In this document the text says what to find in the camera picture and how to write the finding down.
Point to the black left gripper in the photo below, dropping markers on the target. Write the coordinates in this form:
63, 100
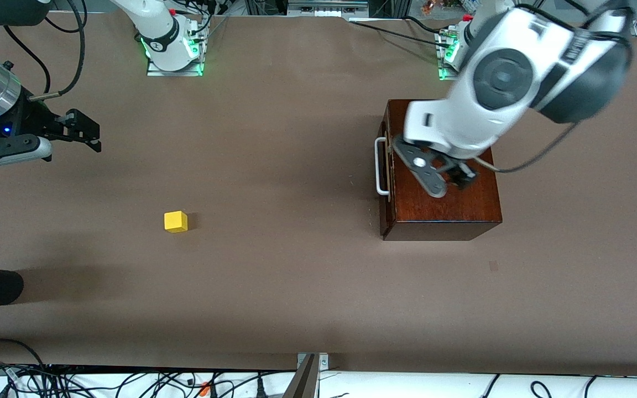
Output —
458, 174

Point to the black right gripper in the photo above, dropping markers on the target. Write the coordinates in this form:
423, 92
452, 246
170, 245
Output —
30, 119

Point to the yellow cube block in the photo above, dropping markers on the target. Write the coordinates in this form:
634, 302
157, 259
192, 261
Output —
176, 221

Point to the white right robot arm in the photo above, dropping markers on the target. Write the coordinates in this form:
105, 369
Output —
161, 33

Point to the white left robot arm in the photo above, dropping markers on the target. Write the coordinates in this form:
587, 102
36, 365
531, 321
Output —
504, 74

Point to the dark brown wooden cabinet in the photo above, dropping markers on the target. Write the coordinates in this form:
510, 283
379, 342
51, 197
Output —
462, 213

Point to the small grey tape patch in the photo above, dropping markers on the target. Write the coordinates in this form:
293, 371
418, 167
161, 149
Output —
494, 266

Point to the grey device box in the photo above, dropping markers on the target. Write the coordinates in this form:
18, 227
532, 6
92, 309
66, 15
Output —
327, 6

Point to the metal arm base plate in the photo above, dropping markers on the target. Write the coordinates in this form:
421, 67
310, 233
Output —
155, 73
444, 77

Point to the metal bracket plate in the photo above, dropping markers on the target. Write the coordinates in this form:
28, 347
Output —
324, 362

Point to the dark grey camera pole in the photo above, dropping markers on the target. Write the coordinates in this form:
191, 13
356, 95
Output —
303, 384

